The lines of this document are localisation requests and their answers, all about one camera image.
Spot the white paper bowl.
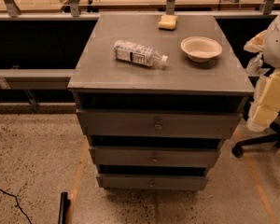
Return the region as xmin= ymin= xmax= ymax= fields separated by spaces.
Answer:
xmin=180 ymin=36 xmax=222 ymax=63

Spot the yellow sponge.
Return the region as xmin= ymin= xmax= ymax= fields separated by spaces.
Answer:
xmin=158 ymin=15 xmax=177 ymax=31

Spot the grey bottom drawer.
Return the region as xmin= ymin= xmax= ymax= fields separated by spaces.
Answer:
xmin=96 ymin=174 xmax=208 ymax=190

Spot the grey metal rail frame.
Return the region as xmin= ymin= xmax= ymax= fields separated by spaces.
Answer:
xmin=0 ymin=0 xmax=280 ymax=102

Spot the grey top drawer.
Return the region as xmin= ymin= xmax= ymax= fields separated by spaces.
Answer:
xmin=77 ymin=109 xmax=241 ymax=139

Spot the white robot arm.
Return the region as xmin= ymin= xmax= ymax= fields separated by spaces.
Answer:
xmin=244 ymin=13 xmax=280 ymax=132

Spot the black office chair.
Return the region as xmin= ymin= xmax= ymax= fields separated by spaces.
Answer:
xmin=231 ymin=121 xmax=280 ymax=158

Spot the clear plastic water bottle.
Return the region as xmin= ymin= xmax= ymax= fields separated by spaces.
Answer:
xmin=113 ymin=40 xmax=168 ymax=68

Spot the black floor cable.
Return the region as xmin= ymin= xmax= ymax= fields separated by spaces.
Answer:
xmin=0 ymin=180 xmax=34 ymax=224

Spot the black bar on floor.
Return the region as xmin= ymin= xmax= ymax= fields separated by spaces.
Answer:
xmin=58 ymin=192 xmax=69 ymax=224

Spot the hand sanitizer pump bottle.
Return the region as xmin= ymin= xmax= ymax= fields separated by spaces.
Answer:
xmin=245 ymin=52 xmax=263 ymax=75

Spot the grey drawer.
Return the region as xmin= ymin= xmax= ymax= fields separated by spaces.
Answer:
xmin=77 ymin=109 xmax=241 ymax=139
xmin=90 ymin=147 xmax=220 ymax=168
xmin=96 ymin=174 xmax=208 ymax=190

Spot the grey drawer cabinet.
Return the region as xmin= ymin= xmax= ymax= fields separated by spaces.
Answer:
xmin=68 ymin=15 xmax=254 ymax=178

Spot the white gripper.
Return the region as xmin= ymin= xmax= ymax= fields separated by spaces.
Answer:
xmin=246 ymin=69 xmax=280 ymax=132

